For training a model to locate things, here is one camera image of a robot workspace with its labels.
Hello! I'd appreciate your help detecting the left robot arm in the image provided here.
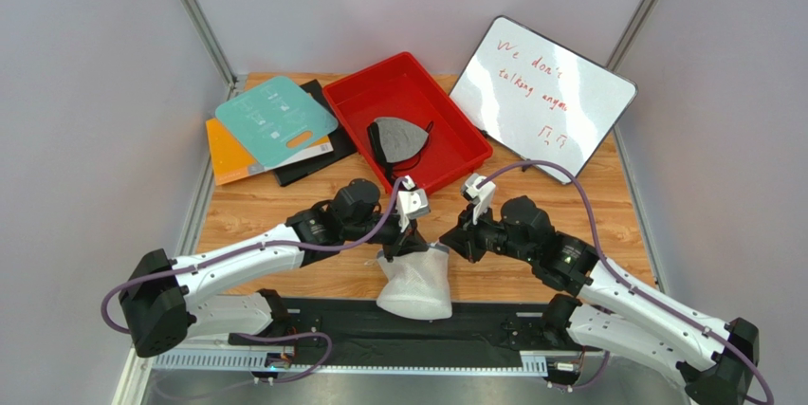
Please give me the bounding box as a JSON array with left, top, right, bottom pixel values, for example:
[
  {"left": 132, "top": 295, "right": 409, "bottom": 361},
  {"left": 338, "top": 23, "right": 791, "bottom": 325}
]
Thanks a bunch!
[{"left": 110, "top": 177, "right": 430, "bottom": 358}]

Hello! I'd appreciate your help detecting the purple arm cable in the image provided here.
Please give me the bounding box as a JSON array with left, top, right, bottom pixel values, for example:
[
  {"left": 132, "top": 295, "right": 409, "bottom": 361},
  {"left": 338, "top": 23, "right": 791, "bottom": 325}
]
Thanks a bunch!
[
  {"left": 101, "top": 176, "right": 412, "bottom": 335},
  {"left": 474, "top": 160, "right": 775, "bottom": 405}
]

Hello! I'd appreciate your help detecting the black folder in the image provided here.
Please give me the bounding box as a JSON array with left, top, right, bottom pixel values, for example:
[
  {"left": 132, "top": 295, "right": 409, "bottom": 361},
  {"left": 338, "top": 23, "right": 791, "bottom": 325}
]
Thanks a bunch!
[{"left": 274, "top": 80, "right": 357, "bottom": 187}]

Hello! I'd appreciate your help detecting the orange folder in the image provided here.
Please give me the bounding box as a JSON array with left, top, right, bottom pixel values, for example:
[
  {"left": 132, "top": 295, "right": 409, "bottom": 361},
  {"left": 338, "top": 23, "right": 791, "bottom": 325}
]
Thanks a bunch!
[{"left": 206, "top": 119, "right": 334, "bottom": 186}]

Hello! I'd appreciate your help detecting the red plastic tray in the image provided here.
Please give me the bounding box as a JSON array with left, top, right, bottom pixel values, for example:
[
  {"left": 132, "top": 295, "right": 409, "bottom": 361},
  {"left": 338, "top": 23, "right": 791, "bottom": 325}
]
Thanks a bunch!
[{"left": 323, "top": 52, "right": 492, "bottom": 194}]

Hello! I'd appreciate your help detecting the white mesh laundry bag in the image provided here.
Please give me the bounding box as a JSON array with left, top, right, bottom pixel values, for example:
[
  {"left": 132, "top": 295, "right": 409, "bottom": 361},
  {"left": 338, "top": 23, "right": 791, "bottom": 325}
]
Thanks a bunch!
[{"left": 376, "top": 243, "right": 453, "bottom": 321}]

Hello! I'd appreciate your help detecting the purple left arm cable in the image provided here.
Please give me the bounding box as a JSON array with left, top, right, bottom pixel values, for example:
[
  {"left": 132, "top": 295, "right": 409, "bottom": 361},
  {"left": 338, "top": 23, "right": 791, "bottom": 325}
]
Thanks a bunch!
[{"left": 101, "top": 176, "right": 412, "bottom": 335}]

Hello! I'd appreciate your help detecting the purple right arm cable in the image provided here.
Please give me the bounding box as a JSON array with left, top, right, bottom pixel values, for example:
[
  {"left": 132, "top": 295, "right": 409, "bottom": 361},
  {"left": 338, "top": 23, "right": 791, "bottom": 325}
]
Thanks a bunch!
[{"left": 474, "top": 160, "right": 775, "bottom": 405}]

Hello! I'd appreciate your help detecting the grey black bra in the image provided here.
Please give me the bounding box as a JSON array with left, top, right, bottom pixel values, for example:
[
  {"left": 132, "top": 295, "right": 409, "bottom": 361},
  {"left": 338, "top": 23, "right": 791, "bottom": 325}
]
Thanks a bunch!
[{"left": 366, "top": 117, "right": 434, "bottom": 185}]

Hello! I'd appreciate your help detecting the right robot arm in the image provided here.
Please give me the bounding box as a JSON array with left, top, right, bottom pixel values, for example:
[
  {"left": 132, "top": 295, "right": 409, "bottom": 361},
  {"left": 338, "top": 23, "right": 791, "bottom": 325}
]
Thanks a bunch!
[{"left": 440, "top": 196, "right": 760, "bottom": 404}]

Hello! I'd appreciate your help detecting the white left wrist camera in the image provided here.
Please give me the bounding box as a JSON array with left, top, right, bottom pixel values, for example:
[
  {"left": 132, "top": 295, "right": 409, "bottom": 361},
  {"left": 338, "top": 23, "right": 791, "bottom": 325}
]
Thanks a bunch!
[{"left": 395, "top": 175, "right": 431, "bottom": 233}]

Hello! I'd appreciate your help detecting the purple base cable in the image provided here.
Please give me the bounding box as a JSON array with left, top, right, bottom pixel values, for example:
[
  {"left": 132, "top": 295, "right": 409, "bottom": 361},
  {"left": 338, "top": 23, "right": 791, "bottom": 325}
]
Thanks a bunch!
[{"left": 239, "top": 330, "right": 335, "bottom": 387}]

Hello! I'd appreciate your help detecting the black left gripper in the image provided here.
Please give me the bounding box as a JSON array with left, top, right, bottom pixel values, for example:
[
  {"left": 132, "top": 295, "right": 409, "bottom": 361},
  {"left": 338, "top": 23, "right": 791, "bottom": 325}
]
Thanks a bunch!
[{"left": 343, "top": 208, "right": 429, "bottom": 263}]

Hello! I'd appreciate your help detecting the white whiteboard with writing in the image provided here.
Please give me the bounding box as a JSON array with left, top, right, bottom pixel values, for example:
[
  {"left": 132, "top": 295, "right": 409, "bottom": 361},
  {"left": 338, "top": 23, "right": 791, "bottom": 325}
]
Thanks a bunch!
[{"left": 450, "top": 15, "right": 638, "bottom": 184}]

